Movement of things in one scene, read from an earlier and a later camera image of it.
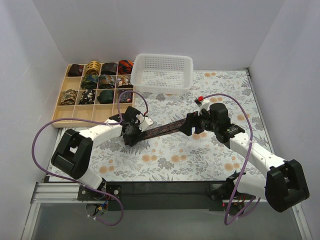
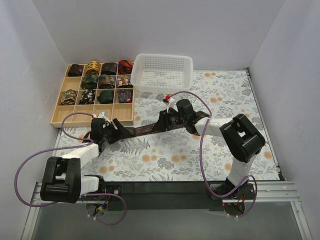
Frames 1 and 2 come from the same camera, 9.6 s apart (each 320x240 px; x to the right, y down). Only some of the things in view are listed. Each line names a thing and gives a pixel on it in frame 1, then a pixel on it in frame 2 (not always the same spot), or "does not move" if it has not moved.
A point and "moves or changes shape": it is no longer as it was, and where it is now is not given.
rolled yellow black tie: (93, 68) does not move
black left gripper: (128, 139) -> (113, 130)
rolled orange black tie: (125, 67) does not move
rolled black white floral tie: (87, 97) does not move
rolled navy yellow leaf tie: (89, 81) does not move
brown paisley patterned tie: (175, 125) moves or changes shape
